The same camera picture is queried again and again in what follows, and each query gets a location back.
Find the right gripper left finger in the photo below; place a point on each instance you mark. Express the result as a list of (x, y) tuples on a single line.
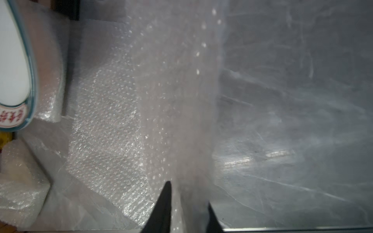
[(161, 216)]

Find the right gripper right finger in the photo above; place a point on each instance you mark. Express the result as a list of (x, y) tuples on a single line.
[(213, 224)]

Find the yellow black patterned plate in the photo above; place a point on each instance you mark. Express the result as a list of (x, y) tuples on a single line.
[(5, 137)]

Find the left bubble wrapped plate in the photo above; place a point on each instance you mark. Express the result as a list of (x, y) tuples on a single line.
[(24, 186)]

